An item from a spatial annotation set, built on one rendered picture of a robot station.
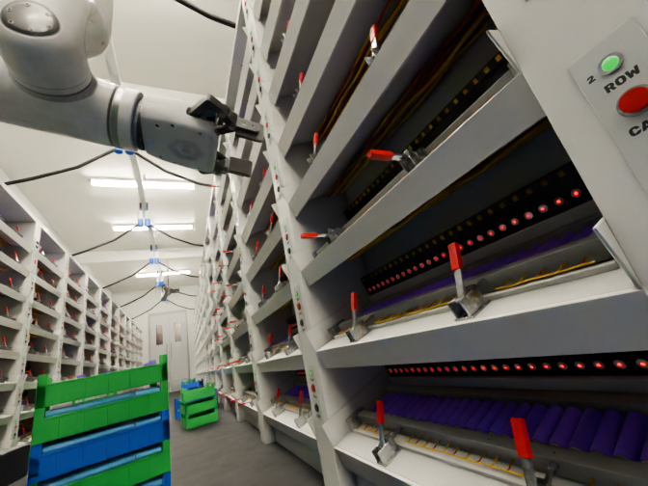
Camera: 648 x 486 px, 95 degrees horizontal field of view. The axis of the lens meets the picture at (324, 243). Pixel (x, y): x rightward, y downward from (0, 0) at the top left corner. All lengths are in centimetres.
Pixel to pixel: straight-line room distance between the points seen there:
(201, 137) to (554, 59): 40
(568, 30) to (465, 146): 12
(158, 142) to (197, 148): 5
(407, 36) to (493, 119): 20
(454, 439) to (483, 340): 21
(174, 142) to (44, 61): 15
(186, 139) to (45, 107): 15
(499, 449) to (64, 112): 68
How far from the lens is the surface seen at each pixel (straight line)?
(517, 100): 36
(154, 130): 49
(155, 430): 113
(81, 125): 51
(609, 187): 30
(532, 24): 37
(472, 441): 52
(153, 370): 112
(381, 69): 53
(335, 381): 77
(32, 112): 53
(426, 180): 41
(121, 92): 51
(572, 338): 34
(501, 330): 36
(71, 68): 48
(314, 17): 98
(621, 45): 32
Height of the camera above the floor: 32
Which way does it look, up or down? 19 degrees up
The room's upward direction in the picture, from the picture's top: 12 degrees counter-clockwise
